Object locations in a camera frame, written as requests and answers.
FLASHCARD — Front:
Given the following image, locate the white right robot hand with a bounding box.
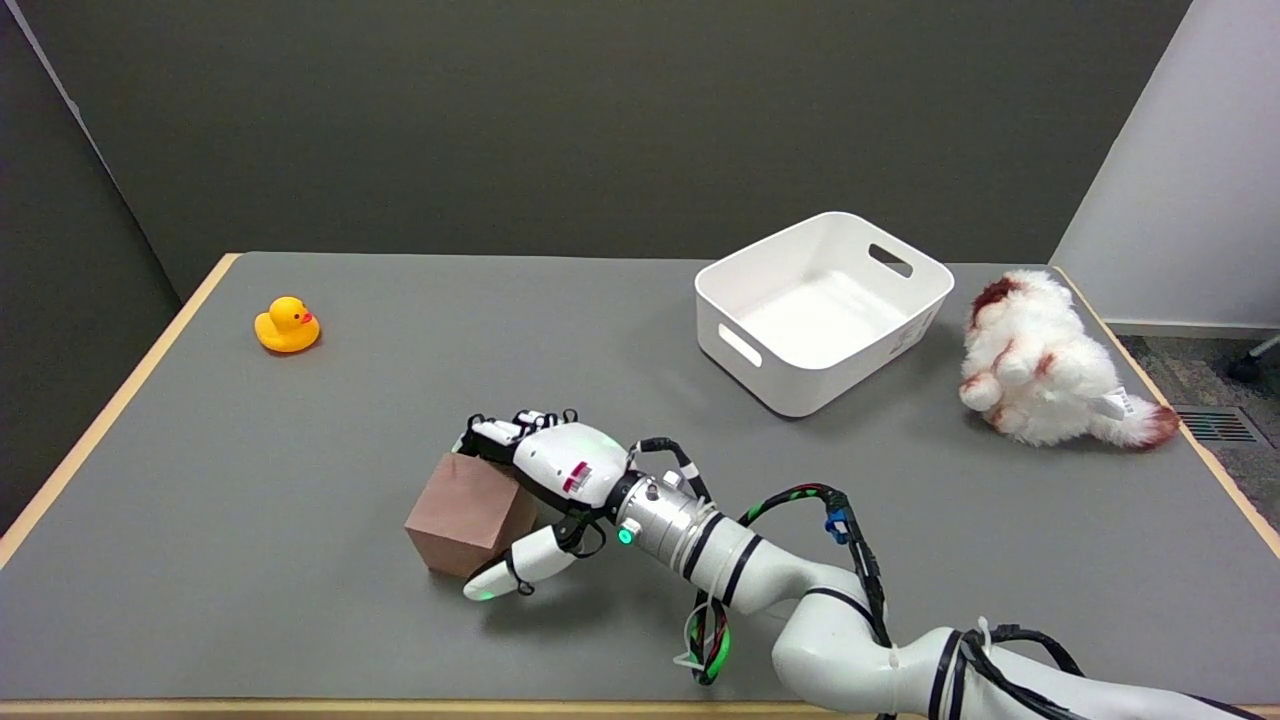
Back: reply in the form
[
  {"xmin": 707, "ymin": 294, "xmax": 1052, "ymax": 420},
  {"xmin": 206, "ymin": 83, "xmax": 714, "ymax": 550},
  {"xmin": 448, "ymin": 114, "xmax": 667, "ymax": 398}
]
[{"xmin": 455, "ymin": 409, "xmax": 635, "ymax": 603}]

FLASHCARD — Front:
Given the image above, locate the brown wooden cube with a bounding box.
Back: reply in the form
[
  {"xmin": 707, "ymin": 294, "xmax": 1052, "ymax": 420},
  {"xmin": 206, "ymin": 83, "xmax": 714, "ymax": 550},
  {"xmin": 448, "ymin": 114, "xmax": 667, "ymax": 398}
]
[{"xmin": 404, "ymin": 453, "xmax": 539, "ymax": 580}]

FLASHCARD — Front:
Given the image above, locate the white plastic bin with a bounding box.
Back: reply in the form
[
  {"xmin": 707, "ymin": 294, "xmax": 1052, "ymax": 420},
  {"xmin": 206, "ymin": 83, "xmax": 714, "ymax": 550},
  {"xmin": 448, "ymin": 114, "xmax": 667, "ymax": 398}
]
[{"xmin": 694, "ymin": 211, "xmax": 956, "ymax": 419}]

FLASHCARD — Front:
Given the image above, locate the yellow rubber duck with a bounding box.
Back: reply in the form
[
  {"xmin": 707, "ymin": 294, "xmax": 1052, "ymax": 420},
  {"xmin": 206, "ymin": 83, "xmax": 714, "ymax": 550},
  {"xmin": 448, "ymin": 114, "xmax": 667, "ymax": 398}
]
[{"xmin": 254, "ymin": 296, "xmax": 322, "ymax": 354}]

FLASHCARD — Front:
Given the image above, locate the white brown plush toy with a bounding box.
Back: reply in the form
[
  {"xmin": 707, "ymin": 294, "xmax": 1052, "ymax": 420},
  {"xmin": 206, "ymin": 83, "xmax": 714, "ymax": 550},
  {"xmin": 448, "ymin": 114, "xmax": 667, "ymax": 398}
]
[{"xmin": 959, "ymin": 269, "xmax": 1182, "ymax": 450}]

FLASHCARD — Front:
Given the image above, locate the floor vent grille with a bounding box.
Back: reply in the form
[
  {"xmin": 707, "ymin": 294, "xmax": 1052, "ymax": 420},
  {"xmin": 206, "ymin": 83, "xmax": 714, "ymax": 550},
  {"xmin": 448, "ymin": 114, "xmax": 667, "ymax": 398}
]
[{"xmin": 1171, "ymin": 405, "xmax": 1262, "ymax": 445}]

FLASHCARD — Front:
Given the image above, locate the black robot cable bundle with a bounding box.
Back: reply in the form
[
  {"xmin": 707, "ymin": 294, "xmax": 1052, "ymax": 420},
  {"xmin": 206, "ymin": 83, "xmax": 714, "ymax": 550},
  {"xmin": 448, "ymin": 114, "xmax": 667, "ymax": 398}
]
[{"xmin": 628, "ymin": 436, "xmax": 1251, "ymax": 720}]

